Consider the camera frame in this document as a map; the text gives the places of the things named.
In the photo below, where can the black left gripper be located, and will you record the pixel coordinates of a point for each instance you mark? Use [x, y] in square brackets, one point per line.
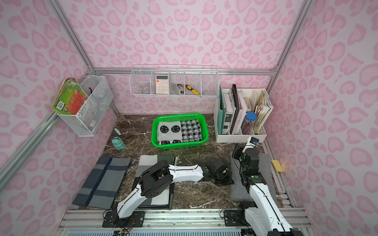
[224, 172]

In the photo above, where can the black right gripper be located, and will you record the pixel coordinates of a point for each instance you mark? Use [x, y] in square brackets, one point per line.
[246, 156]

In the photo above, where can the plain grey scarf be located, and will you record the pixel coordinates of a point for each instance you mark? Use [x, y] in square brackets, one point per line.
[256, 170]

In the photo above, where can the black white checkered scarf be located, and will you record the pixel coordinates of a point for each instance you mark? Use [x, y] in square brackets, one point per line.
[165, 199]

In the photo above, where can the smiley houndstooth scarf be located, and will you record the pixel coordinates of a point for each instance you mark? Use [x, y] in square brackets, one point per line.
[179, 132]

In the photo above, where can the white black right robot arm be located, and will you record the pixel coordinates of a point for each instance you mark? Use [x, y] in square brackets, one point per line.
[263, 216]

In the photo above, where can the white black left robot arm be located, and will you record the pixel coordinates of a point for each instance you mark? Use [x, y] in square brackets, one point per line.
[170, 174]

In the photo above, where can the green plastic basket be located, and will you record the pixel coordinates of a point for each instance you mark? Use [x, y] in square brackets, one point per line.
[175, 118]

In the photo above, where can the navy grey plaid scarf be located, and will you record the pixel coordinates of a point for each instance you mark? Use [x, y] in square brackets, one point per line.
[102, 184]

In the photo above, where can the white desktop file organizer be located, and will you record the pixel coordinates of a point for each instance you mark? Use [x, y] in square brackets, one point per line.
[239, 138]

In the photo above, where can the blue lid pencil jar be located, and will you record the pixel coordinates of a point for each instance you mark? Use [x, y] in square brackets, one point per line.
[248, 123]

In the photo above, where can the yellow sticky note pad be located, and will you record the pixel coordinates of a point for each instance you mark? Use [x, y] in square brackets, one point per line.
[277, 166]

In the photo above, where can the green folder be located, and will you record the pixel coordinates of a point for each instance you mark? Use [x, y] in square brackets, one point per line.
[221, 111]

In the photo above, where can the pink book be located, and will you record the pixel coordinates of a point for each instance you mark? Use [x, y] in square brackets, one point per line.
[241, 115]

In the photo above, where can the beige paper stack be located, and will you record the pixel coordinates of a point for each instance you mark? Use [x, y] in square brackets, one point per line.
[262, 107]

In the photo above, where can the black binder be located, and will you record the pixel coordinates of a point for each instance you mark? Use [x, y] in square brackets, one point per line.
[235, 104]

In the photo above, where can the yellow black utility knife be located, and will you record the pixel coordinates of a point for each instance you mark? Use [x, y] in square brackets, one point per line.
[192, 90]

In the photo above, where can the grey stapler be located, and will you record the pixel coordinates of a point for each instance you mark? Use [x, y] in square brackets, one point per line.
[178, 89]

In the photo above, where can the pink white calculator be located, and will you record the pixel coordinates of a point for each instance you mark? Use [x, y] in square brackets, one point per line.
[162, 84]

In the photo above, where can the round tape dispenser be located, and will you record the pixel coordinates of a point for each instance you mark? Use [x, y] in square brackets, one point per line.
[146, 90]

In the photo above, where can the small mint cap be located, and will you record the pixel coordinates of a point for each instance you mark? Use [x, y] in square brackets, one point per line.
[117, 132]

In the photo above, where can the green red booklet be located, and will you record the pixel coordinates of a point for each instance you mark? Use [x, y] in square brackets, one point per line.
[70, 98]

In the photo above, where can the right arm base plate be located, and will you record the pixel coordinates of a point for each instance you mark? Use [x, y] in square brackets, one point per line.
[233, 218]

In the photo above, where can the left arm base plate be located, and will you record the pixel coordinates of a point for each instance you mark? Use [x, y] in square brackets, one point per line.
[136, 220]

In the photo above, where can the clear wall shelf organizer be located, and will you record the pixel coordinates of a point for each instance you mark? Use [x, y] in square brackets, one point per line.
[206, 81]

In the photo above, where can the white wire wall basket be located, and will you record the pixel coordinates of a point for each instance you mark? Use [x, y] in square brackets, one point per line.
[86, 122]

